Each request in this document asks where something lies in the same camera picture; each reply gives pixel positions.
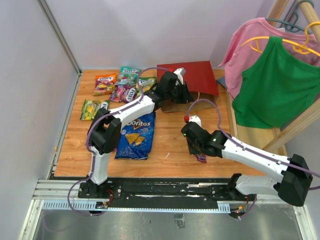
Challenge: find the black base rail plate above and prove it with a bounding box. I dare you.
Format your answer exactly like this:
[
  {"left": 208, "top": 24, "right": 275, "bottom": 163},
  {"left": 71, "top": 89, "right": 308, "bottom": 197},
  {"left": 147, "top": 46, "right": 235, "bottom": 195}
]
[{"left": 78, "top": 177, "right": 248, "bottom": 210}]

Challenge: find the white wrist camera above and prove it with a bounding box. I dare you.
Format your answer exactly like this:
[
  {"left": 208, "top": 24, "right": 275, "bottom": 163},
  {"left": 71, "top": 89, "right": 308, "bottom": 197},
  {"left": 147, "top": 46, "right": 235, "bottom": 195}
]
[
  {"left": 184, "top": 115, "right": 202, "bottom": 128},
  {"left": 169, "top": 67, "right": 186, "bottom": 85}
]

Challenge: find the wooden clothes rack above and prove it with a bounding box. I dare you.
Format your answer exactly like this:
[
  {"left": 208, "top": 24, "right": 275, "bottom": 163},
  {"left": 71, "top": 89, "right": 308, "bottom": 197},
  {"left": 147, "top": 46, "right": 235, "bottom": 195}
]
[{"left": 226, "top": 0, "right": 320, "bottom": 155}]

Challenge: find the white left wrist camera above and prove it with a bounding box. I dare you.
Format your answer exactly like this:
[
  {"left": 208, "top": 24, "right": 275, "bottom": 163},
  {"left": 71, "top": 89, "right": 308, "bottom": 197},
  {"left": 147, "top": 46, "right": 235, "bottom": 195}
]
[{"left": 169, "top": 67, "right": 186, "bottom": 85}]

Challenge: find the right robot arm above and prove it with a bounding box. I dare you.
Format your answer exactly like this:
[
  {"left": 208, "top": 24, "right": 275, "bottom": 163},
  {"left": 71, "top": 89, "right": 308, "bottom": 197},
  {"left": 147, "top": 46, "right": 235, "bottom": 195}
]
[{"left": 181, "top": 121, "right": 313, "bottom": 207}]

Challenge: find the aluminium frame post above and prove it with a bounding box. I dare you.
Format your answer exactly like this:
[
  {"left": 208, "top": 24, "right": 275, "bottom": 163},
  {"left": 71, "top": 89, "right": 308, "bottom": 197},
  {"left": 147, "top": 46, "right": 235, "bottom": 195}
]
[{"left": 37, "top": 0, "right": 83, "bottom": 76}]

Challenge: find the grey cable duct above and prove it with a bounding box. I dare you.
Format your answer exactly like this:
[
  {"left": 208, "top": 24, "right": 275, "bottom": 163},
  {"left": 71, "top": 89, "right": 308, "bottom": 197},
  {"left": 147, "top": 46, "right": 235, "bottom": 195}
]
[{"left": 41, "top": 201, "right": 231, "bottom": 214}]

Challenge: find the green tank top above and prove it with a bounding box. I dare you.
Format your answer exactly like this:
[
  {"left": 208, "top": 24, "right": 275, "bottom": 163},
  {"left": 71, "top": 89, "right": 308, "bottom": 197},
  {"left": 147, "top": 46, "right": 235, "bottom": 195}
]
[{"left": 232, "top": 36, "right": 320, "bottom": 129}]

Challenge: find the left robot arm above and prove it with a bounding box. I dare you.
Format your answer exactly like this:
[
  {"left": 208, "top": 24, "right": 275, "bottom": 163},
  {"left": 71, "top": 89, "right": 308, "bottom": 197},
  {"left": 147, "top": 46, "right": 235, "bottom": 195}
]
[{"left": 85, "top": 67, "right": 194, "bottom": 198}]

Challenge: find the purple Fox's berries candy bag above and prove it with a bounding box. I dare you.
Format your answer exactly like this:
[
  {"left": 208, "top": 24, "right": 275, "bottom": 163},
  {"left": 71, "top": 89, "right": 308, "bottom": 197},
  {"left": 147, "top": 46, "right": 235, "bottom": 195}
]
[{"left": 194, "top": 153, "right": 207, "bottom": 163}]

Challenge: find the red paper bag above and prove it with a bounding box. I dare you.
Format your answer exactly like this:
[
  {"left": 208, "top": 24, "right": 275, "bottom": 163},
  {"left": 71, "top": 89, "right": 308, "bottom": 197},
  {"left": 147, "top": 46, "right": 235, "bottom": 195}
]
[{"left": 157, "top": 60, "right": 219, "bottom": 111}]

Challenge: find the blue grey mat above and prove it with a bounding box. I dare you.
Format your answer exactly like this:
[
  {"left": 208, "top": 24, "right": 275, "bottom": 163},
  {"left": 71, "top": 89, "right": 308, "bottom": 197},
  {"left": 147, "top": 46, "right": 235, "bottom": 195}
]
[{"left": 216, "top": 76, "right": 227, "bottom": 89}]

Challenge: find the teal Fox's mint candy bag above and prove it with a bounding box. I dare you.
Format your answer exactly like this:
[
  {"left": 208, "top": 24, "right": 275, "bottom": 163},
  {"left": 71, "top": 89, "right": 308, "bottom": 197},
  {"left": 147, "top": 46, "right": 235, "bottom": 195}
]
[{"left": 115, "top": 66, "right": 141, "bottom": 87}]

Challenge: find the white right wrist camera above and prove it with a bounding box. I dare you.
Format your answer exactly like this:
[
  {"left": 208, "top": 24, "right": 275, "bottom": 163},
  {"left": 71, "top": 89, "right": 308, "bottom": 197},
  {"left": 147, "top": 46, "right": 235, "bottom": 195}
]
[{"left": 184, "top": 115, "right": 202, "bottom": 128}]

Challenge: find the green snack bag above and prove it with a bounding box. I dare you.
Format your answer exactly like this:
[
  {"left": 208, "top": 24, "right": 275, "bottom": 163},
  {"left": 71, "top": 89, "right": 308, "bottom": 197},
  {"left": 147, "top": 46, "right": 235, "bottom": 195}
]
[{"left": 136, "top": 76, "right": 157, "bottom": 96}]

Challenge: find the purple black cherry candy bag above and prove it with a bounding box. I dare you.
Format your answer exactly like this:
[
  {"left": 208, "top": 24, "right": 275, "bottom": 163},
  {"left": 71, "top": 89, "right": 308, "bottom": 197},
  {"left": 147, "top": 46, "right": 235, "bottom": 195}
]
[{"left": 109, "top": 85, "right": 137, "bottom": 103}]

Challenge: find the yellow clothes hanger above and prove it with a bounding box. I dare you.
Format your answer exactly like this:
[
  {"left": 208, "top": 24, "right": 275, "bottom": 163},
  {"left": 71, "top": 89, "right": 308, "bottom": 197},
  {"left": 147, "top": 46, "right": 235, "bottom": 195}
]
[{"left": 241, "top": 21, "right": 320, "bottom": 57}]

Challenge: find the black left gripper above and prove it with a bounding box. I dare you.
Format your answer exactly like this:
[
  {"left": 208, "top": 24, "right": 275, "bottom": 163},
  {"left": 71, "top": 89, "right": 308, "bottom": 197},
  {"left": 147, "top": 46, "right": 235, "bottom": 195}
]
[{"left": 166, "top": 81, "right": 195, "bottom": 105}]

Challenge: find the pink t-shirt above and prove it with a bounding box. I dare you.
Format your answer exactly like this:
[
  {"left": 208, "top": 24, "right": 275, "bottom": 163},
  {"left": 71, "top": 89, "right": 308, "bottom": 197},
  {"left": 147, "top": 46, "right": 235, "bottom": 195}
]
[{"left": 220, "top": 17, "right": 306, "bottom": 98}]

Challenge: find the green yellow Fox's candy bag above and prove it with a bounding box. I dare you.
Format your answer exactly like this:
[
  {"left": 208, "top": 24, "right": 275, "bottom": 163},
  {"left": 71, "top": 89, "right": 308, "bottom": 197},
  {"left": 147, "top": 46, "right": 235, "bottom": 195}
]
[{"left": 80, "top": 99, "right": 110, "bottom": 121}]

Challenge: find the blue Doritos chips bag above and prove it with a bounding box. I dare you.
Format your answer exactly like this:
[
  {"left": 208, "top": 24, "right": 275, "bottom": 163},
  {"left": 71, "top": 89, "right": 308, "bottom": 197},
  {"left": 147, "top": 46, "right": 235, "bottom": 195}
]
[{"left": 115, "top": 112, "right": 156, "bottom": 160}]

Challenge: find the teal clothes hanger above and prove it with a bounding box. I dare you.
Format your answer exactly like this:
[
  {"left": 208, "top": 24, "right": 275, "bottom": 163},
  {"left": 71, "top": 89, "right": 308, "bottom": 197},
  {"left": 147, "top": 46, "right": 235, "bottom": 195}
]
[{"left": 265, "top": 0, "right": 315, "bottom": 33}]

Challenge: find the orange Fox's fruits candy bag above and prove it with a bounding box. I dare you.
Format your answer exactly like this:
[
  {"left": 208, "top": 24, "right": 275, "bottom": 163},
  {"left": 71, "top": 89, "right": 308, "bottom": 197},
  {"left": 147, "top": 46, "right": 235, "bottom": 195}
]
[{"left": 93, "top": 73, "right": 117, "bottom": 96}]

